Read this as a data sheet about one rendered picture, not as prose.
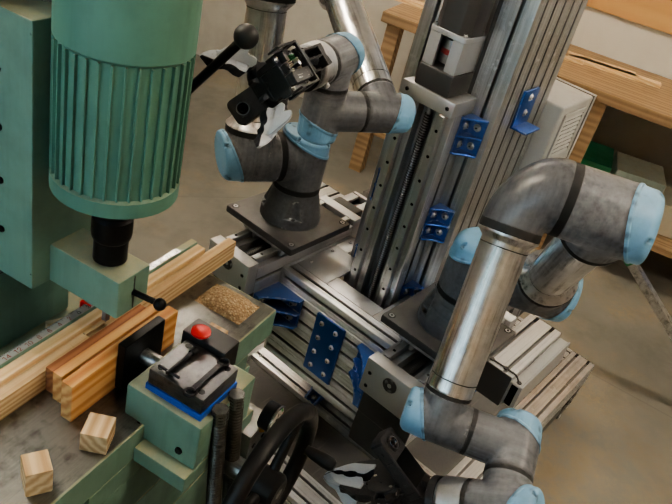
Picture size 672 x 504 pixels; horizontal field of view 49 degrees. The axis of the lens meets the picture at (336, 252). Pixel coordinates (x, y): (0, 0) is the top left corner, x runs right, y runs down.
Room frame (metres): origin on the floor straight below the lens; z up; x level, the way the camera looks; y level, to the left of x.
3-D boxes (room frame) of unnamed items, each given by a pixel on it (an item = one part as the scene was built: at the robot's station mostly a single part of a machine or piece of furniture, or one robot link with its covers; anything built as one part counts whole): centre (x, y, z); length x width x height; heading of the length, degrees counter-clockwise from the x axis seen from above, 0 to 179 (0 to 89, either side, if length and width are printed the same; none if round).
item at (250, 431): (1.07, 0.10, 0.58); 0.12 x 0.08 x 0.08; 70
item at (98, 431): (0.68, 0.25, 0.92); 0.04 x 0.04 x 0.03; 5
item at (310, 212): (1.57, 0.14, 0.87); 0.15 x 0.15 x 0.10
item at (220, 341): (0.79, 0.15, 0.99); 0.13 x 0.11 x 0.06; 160
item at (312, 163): (1.56, 0.14, 0.98); 0.13 x 0.12 x 0.14; 121
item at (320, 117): (1.25, 0.08, 1.24); 0.11 x 0.08 x 0.11; 121
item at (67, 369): (0.84, 0.30, 0.93); 0.22 x 0.02 x 0.06; 160
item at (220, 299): (1.06, 0.17, 0.91); 0.10 x 0.07 x 0.02; 70
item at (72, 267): (0.89, 0.35, 1.03); 0.14 x 0.07 x 0.09; 70
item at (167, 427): (0.79, 0.15, 0.91); 0.15 x 0.14 x 0.09; 160
